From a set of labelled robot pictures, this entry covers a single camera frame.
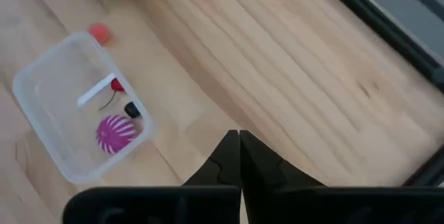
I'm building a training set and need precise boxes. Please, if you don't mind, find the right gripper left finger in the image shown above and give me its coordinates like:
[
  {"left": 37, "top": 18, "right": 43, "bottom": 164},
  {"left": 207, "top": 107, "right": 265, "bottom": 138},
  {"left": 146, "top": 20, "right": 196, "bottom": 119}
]
[{"left": 62, "top": 129, "right": 241, "bottom": 224}]

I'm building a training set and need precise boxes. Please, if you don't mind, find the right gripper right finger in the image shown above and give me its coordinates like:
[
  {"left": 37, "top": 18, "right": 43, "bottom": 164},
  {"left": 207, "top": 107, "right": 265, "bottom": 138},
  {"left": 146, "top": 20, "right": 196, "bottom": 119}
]
[{"left": 240, "top": 130, "right": 444, "bottom": 224}]

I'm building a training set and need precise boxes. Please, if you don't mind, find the magenta white striped toy ball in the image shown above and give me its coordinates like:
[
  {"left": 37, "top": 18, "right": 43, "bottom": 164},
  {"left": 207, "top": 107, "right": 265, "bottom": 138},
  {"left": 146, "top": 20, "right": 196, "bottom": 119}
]
[{"left": 96, "top": 114, "right": 137, "bottom": 155}]

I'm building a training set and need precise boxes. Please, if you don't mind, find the small dark toy plum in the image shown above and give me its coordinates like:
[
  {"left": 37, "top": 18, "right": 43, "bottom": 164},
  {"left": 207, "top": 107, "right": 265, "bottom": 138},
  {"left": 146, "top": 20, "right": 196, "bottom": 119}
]
[{"left": 123, "top": 101, "right": 142, "bottom": 119}]

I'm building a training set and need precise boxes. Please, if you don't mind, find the red toy cherry with stem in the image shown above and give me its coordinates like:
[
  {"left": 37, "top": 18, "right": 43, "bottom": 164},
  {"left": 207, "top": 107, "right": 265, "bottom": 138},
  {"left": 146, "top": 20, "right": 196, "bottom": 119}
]
[{"left": 98, "top": 78, "right": 126, "bottom": 111}]

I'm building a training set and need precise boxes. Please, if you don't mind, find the small pink toy peach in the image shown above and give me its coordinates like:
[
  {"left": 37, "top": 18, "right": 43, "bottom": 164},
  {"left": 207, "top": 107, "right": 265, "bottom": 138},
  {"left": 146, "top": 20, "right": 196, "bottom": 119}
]
[{"left": 87, "top": 22, "right": 111, "bottom": 46}]

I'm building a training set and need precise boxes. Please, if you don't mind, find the clear plastic tupperware container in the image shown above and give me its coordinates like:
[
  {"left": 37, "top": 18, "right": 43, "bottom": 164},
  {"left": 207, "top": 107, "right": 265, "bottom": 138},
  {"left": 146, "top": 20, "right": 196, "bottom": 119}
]
[{"left": 12, "top": 31, "right": 155, "bottom": 185}]

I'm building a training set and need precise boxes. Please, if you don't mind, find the black aluminium rig frame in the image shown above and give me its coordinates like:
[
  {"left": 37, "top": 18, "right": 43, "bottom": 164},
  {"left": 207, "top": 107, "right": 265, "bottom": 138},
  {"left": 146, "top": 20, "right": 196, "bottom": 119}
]
[{"left": 311, "top": 0, "right": 444, "bottom": 187}]

